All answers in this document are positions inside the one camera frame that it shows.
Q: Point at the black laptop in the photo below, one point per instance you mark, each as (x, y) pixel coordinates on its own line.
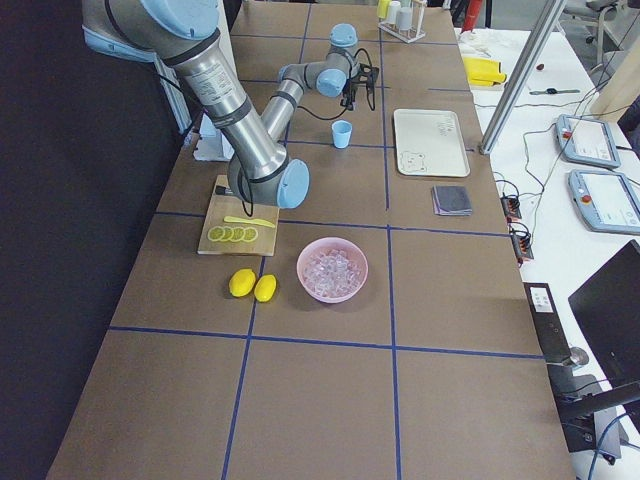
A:
(606, 308)

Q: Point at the pile of clear ice cubes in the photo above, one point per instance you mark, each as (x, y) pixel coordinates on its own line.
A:
(332, 274)

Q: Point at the wooden cutting board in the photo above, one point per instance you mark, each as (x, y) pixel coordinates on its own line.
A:
(247, 239)

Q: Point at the lower yellow lemon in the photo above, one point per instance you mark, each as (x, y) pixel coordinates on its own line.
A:
(265, 288)

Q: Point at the lower teach pendant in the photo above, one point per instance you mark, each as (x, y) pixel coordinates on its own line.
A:
(605, 201)

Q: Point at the teach pendant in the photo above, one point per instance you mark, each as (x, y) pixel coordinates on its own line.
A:
(586, 141)
(605, 201)

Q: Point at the upper yellow lemon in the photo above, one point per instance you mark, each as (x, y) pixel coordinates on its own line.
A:
(242, 282)

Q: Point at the rack with cups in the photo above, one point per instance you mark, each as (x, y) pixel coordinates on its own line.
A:
(402, 19)

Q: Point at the light blue plastic cup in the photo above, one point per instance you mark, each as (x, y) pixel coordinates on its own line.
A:
(341, 133)

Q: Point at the yellow plastic knife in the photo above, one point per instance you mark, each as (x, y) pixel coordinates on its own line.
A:
(249, 221)

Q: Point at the yellow folded bag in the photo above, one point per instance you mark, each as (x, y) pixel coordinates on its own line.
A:
(483, 72)

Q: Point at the upper teach pendant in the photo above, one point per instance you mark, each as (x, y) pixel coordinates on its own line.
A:
(586, 141)

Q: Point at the lower orange connector board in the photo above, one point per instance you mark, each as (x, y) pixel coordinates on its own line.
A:
(521, 239)

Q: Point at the upper orange connector board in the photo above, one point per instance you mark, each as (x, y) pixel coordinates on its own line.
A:
(511, 207)

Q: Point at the pink bowl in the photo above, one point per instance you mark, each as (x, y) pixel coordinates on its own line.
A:
(323, 245)

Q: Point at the orange connector board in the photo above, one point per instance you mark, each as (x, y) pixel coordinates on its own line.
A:
(521, 239)
(511, 207)

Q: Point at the black camera mount wrist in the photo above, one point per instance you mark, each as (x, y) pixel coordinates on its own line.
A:
(367, 77)

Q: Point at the grey folded cloth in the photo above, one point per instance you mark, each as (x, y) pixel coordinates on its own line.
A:
(451, 200)

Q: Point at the aluminium frame post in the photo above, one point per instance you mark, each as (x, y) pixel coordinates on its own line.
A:
(525, 64)

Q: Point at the black bracket with label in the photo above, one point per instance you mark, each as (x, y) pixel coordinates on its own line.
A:
(547, 324)

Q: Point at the lemon slice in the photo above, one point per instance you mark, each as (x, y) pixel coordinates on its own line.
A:
(215, 233)
(227, 234)

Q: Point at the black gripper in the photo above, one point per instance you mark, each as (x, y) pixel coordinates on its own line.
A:
(348, 91)

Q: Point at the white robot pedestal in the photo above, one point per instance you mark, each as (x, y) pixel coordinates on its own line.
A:
(212, 144)

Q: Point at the yellow lemon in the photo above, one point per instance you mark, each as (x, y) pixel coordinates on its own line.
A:
(265, 288)
(242, 282)

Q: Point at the cream bear serving tray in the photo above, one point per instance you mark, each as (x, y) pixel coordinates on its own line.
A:
(429, 143)

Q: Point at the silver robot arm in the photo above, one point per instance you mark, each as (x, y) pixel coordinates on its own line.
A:
(185, 36)

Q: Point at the black smartwatch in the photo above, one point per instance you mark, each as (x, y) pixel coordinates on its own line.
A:
(554, 91)

